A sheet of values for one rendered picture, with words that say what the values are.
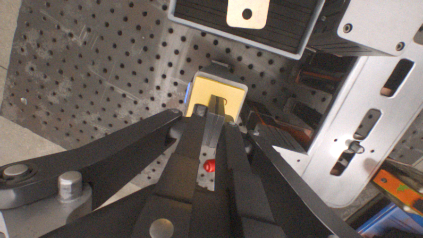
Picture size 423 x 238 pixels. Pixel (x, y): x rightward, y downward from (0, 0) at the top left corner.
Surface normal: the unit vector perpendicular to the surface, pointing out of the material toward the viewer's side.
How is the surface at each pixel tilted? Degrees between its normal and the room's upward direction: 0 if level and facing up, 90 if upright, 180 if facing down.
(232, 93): 0
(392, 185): 78
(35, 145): 0
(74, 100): 0
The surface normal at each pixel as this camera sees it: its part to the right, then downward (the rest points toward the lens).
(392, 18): -0.04, 0.34
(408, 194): -0.95, -0.19
